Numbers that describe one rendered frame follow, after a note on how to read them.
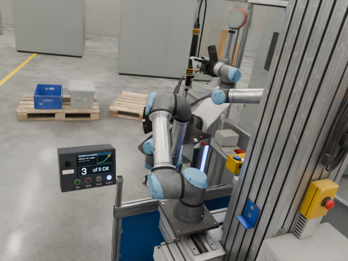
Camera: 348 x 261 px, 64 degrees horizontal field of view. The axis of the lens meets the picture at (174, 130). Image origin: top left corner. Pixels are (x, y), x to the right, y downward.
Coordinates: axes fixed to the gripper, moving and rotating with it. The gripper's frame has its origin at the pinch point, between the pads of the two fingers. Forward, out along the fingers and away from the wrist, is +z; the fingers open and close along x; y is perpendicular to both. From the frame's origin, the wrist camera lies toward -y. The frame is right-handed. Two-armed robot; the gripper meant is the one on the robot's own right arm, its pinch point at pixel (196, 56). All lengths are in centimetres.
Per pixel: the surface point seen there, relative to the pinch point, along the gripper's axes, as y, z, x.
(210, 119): 48, 4, 27
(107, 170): 50, -26, -68
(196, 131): 46.7, -11.6, 0.7
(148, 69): 143, 489, 267
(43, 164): 165, 169, -61
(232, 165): 62, -36, 15
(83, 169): 48, -24, -79
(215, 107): 41, 9, 35
